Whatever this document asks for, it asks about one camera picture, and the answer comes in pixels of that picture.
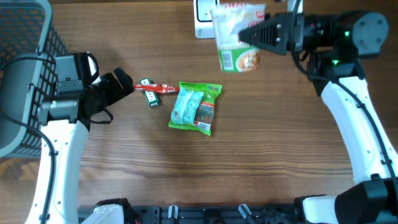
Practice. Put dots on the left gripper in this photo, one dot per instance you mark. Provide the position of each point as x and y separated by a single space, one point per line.
117 91

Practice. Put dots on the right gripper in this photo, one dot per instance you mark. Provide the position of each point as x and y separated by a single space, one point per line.
275 34

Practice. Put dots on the red snack packet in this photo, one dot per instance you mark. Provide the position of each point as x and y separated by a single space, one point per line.
157 88

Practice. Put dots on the small green box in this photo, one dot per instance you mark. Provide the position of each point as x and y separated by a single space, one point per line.
151 97

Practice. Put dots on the cup noodles container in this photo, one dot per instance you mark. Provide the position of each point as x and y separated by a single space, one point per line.
229 19

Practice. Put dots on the teal wet wipes packet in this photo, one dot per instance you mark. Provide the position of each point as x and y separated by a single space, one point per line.
186 105

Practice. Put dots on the green snack bag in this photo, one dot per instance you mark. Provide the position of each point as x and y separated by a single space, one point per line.
206 110

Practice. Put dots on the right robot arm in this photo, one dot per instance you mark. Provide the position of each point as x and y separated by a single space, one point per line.
328 50

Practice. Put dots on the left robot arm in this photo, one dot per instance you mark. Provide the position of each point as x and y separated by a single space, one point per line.
65 119

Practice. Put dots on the white barcode scanner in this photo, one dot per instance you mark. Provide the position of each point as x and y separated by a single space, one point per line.
202 18

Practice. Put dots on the grey plastic shopping basket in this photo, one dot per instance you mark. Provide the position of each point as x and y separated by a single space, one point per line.
29 45

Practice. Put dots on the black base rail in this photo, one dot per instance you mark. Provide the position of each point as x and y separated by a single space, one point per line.
267 214

